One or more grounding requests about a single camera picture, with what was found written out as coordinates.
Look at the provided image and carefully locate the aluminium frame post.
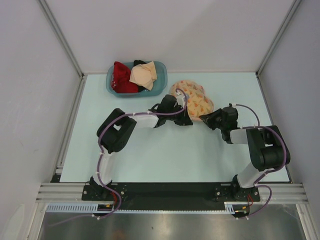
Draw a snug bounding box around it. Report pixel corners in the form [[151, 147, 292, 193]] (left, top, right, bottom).
[[255, 0, 303, 78], [36, 0, 84, 79]]

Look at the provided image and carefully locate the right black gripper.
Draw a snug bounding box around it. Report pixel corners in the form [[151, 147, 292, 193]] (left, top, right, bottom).
[[200, 108, 227, 130]]

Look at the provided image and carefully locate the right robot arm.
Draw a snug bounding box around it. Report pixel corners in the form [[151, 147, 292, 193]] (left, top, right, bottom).
[[199, 104, 291, 201]]

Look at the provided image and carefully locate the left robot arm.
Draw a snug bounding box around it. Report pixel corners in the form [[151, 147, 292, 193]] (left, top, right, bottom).
[[89, 88, 193, 200]]

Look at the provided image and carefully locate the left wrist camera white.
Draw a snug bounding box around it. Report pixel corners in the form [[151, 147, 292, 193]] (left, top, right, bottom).
[[175, 91, 188, 108]]

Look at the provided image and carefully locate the beige bra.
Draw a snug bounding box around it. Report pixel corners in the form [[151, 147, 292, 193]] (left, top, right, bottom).
[[129, 61, 158, 91]]

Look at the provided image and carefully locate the red garment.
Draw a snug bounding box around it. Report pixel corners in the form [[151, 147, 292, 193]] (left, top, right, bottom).
[[111, 61, 138, 94]]

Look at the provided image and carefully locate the black garment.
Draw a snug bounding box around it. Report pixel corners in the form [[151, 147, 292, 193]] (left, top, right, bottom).
[[133, 60, 146, 67]]

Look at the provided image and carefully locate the teal plastic basket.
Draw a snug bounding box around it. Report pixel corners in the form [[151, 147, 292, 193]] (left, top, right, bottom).
[[106, 60, 168, 98]]

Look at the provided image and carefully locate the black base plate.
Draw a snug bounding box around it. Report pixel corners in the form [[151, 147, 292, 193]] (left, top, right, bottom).
[[81, 181, 261, 208]]

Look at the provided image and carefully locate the right aluminium frame post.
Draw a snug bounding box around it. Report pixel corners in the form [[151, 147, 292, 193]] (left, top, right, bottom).
[[255, 0, 303, 78]]

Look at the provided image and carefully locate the left aluminium frame post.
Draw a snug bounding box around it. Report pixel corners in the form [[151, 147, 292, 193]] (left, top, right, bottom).
[[36, 0, 84, 79]]

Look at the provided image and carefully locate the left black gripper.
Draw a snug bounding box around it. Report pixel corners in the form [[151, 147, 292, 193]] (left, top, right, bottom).
[[165, 104, 192, 126]]

